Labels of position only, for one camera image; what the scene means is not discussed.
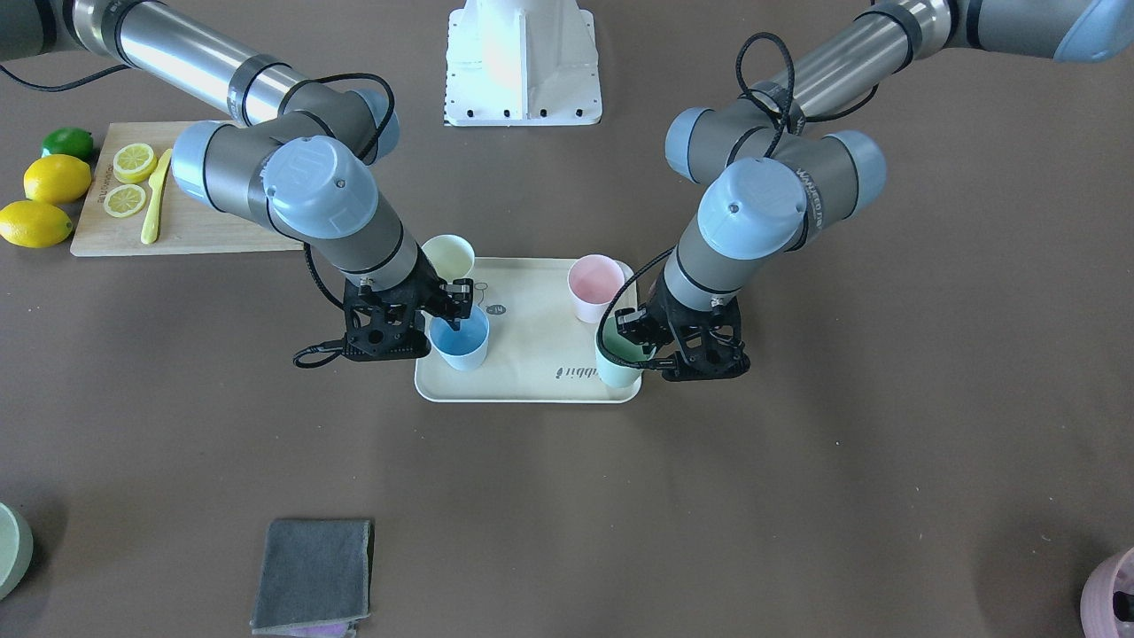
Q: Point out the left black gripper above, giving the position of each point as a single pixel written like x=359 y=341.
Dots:
x=660 y=316

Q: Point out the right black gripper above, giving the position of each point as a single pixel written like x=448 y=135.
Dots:
x=432 y=299

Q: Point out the blue cup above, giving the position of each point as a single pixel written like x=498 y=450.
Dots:
x=464 y=349

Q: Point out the green cup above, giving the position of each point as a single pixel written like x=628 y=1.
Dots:
x=612 y=373

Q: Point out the cream yellow cup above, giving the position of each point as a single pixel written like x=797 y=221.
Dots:
x=451 y=256

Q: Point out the pink cup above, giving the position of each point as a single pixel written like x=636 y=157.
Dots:
x=594 y=281

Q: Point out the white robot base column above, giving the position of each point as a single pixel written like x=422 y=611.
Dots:
x=522 y=64

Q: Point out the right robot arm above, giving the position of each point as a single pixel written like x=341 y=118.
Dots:
x=295 y=159

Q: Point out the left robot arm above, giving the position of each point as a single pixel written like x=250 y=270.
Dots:
x=769 y=190

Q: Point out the cream rabbit tray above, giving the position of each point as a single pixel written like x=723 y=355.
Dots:
x=538 y=351

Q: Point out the bamboo cutting board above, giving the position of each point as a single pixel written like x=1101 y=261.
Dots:
x=185 y=225

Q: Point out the grey folded cloth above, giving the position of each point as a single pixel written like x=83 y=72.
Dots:
x=314 y=578

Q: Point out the yellow toy knife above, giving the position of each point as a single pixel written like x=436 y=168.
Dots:
x=149 y=232

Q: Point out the lemon slice lower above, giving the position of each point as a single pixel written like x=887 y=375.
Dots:
x=125 y=200

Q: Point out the lemon slice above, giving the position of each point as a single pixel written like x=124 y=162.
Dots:
x=133 y=163
x=125 y=200

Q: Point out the lemon slice upper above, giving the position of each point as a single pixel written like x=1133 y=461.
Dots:
x=133 y=163

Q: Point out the green lime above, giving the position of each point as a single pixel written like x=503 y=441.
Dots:
x=75 y=142

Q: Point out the whole lemon near lime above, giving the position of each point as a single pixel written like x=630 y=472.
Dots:
x=57 y=179

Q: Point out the whole lemon outer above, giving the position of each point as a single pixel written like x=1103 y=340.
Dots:
x=34 y=224

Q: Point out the green bowl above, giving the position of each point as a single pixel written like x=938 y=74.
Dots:
x=17 y=548

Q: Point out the pink bowl with ice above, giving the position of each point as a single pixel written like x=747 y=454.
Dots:
x=1105 y=604

